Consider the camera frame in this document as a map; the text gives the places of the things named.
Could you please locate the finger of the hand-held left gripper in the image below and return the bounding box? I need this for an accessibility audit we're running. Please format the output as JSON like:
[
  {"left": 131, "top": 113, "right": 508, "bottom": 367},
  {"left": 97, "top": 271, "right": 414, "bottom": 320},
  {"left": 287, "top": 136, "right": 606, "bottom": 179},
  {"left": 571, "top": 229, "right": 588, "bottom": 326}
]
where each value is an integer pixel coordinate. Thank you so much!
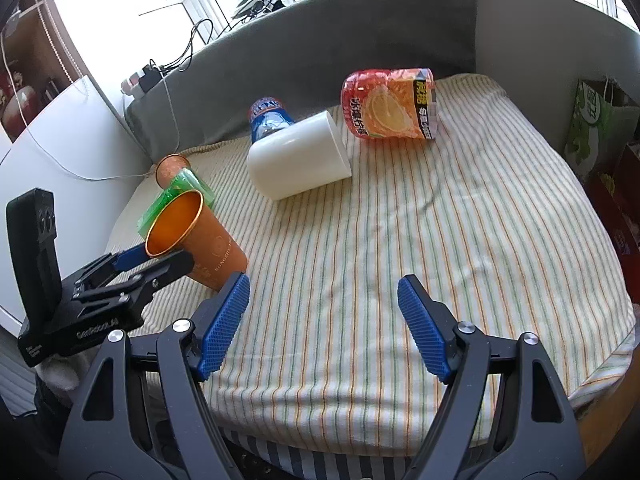
[
  {"left": 72, "top": 250, "right": 196, "bottom": 311},
  {"left": 74, "top": 244, "right": 151, "bottom": 287}
]

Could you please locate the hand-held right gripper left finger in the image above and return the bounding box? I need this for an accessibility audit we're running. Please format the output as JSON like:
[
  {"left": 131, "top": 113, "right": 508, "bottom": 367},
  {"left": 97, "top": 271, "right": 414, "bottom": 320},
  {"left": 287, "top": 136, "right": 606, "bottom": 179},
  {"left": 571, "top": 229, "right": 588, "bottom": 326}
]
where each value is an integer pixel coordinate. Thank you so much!
[{"left": 60, "top": 272, "right": 251, "bottom": 480}]

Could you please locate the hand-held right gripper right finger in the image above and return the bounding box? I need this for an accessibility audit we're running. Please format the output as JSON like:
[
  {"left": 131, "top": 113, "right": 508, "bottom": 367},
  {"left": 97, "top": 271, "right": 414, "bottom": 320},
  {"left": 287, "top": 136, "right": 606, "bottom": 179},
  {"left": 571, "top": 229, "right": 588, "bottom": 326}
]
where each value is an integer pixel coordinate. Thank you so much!
[{"left": 397, "top": 274, "right": 586, "bottom": 480}]

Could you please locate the orange metal cup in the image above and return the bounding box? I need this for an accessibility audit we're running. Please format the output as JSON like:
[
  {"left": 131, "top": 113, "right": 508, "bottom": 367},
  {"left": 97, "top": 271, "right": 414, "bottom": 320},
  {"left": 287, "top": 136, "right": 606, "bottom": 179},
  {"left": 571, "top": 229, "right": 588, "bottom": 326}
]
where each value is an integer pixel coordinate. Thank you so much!
[
  {"left": 155, "top": 154, "right": 193, "bottom": 191},
  {"left": 144, "top": 190, "right": 249, "bottom": 292}
]

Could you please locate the white cup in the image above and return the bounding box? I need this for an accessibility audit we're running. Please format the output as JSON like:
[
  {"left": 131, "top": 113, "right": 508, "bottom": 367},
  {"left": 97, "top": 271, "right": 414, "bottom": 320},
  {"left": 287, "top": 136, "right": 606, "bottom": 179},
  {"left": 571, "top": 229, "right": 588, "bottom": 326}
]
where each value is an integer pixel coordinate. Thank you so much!
[{"left": 246, "top": 110, "right": 353, "bottom": 201}]

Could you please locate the white cabinet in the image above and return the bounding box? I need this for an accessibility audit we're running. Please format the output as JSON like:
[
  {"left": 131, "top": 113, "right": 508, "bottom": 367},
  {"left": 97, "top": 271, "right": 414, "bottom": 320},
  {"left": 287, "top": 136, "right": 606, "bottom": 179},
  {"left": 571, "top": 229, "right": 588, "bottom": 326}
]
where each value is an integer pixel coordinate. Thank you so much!
[{"left": 0, "top": 75, "right": 151, "bottom": 323}]

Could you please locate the green plastic bottle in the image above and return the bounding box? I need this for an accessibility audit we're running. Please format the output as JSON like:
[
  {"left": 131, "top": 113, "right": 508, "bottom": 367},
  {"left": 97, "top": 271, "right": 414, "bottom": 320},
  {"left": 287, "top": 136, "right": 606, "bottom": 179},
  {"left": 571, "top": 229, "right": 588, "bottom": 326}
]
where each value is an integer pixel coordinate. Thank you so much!
[{"left": 139, "top": 169, "right": 217, "bottom": 238}]

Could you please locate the striped cloth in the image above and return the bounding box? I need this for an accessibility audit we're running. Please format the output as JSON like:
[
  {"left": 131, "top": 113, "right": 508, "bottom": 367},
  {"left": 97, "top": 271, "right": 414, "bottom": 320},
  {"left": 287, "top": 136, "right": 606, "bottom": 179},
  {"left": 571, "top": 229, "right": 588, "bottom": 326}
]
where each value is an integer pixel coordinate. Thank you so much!
[{"left": 102, "top": 72, "right": 636, "bottom": 456}]

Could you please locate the grey striped sheet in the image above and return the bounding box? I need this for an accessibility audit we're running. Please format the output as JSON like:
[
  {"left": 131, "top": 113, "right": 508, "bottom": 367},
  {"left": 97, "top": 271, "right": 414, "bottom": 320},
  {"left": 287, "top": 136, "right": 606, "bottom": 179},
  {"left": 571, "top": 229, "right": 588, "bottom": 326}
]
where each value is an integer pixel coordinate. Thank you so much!
[{"left": 222, "top": 427, "right": 418, "bottom": 480}]

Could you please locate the white power strip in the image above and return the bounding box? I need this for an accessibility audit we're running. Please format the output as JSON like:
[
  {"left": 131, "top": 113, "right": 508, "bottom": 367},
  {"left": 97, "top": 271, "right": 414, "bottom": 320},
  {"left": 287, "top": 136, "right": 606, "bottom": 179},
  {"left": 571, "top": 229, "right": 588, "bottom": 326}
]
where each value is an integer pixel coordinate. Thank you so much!
[{"left": 121, "top": 62, "right": 166, "bottom": 96}]

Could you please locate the blue plastic bottle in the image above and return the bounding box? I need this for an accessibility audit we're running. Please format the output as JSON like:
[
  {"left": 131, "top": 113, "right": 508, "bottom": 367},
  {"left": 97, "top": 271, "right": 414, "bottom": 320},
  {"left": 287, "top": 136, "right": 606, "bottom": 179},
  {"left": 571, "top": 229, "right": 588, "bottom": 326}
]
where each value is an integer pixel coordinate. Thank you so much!
[{"left": 249, "top": 97, "right": 295, "bottom": 143}]

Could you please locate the orange drink bottle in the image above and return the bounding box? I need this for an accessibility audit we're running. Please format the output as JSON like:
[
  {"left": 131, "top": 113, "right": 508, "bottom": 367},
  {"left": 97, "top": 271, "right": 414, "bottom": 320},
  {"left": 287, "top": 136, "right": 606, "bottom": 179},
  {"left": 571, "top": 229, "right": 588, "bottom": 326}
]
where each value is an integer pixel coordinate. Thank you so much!
[{"left": 341, "top": 66, "right": 440, "bottom": 143}]

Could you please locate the green shopping bag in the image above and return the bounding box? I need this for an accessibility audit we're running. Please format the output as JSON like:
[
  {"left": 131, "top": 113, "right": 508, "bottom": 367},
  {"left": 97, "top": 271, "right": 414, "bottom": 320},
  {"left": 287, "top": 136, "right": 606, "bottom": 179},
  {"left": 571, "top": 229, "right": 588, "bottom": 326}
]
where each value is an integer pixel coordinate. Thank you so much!
[{"left": 564, "top": 77, "right": 640, "bottom": 186}]

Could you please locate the grey sofa backrest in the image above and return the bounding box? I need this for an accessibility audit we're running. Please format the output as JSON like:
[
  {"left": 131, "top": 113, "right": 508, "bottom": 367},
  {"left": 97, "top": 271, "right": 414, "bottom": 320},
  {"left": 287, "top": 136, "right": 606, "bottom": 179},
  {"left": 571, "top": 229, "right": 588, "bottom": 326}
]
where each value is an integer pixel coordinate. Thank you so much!
[{"left": 124, "top": 0, "right": 640, "bottom": 171}]

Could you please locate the white cable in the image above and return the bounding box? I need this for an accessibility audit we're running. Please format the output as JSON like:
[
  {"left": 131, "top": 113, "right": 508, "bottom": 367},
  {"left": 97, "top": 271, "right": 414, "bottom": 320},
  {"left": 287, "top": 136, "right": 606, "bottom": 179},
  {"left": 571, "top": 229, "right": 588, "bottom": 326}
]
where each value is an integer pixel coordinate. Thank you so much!
[{"left": 0, "top": 10, "right": 182, "bottom": 181}]

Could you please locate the black cable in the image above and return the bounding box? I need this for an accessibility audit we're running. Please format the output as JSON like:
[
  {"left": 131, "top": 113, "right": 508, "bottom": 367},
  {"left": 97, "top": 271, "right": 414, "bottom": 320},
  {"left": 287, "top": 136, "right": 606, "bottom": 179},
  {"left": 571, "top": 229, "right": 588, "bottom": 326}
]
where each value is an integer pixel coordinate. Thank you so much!
[{"left": 159, "top": 19, "right": 236, "bottom": 75}]

